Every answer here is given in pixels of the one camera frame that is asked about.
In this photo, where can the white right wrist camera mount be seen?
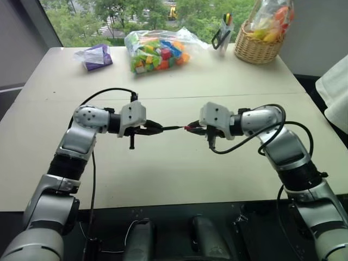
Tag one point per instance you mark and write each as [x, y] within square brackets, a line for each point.
[216, 115]

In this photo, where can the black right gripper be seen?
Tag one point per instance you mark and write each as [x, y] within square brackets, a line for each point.
[212, 136]

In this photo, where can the dark rounded shape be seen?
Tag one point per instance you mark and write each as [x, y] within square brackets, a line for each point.
[206, 239]
[141, 239]

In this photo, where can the green marker pen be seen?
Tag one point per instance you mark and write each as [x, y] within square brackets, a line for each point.
[225, 17]

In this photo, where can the white cloth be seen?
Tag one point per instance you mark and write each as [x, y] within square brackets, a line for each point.
[334, 87]

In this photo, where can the black clip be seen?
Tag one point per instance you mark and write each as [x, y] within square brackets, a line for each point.
[217, 39]

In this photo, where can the clear pen holder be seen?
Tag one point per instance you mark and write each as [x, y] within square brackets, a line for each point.
[226, 32]

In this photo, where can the clear bag of colourful blocks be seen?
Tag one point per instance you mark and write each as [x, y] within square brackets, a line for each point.
[156, 54]

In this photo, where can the purple tissue pack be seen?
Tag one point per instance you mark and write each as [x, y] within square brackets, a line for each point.
[95, 57]

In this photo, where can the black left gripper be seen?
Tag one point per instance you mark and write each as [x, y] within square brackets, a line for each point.
[132, 132]

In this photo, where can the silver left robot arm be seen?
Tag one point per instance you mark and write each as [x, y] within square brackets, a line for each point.
[79, 138]

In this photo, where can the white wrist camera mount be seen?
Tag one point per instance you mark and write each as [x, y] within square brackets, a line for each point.
[216, 115]
[133, 112]

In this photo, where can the dark window frame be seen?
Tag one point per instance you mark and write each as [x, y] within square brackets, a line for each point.
[49, 19]

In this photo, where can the woven wicker basket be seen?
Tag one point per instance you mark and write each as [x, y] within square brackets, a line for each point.
[255, 50]

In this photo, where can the yellow vehicle outside window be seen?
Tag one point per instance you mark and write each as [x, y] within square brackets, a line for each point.
[172, 13]

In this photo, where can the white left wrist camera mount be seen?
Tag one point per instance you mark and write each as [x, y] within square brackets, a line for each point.
[133, 112]

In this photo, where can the clear bag of colourful toys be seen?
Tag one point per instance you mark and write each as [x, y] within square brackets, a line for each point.
[272, 21]

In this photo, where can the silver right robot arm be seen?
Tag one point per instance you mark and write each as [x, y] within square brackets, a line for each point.
[285, 146]

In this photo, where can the red marker cap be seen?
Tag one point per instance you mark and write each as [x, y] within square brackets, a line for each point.
[187, 127]

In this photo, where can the orange marker pen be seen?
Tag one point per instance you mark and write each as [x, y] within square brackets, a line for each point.
[230, 19]

